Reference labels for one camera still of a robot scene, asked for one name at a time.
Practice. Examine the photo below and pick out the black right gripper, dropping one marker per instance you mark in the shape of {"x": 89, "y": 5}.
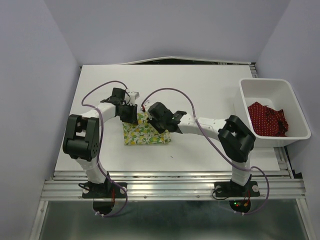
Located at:
{"x": 151, "y": 120}

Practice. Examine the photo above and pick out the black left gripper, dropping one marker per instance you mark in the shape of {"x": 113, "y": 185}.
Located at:
{"x": 132, "y": 118}

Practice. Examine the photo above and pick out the lemon print skirt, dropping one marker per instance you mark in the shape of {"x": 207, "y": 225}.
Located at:
{"x": 143, "y": 133}

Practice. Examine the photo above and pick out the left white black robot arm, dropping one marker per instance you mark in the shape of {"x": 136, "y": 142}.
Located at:
{"x": 82, "y": 139}

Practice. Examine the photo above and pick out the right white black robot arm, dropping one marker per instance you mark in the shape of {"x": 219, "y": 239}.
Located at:
{"x": 232, "y": 139}

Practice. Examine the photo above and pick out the red polka dot skirt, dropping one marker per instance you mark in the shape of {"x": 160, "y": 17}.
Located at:
{"x": 266, "y": 121}

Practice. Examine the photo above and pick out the white plastic bin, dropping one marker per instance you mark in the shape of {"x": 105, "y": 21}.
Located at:
{"x": 277, "y": 94}

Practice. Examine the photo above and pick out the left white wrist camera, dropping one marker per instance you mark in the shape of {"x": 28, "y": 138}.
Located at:
{"x": 131, "y": 97}

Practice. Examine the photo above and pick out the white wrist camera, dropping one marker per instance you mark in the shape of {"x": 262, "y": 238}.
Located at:
{"x": 145, "y": 106}
{"x": 131, "y": 97}

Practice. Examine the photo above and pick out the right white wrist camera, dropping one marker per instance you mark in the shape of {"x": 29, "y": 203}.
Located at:
{"x": 145, "y": 106}

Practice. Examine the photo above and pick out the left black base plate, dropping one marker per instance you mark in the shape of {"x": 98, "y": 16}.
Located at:
{"x": 106, "y": 190}

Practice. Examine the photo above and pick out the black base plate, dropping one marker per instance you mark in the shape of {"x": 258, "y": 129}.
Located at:
{"x": 106, "y": 190}
{"x": 229, "y": 189}

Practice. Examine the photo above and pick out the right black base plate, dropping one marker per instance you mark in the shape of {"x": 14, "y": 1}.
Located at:
{"x": 229, "y": 189}

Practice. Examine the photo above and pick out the aluminium frame rail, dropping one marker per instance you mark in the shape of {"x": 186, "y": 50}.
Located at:
{"x": 168, "y": 185}

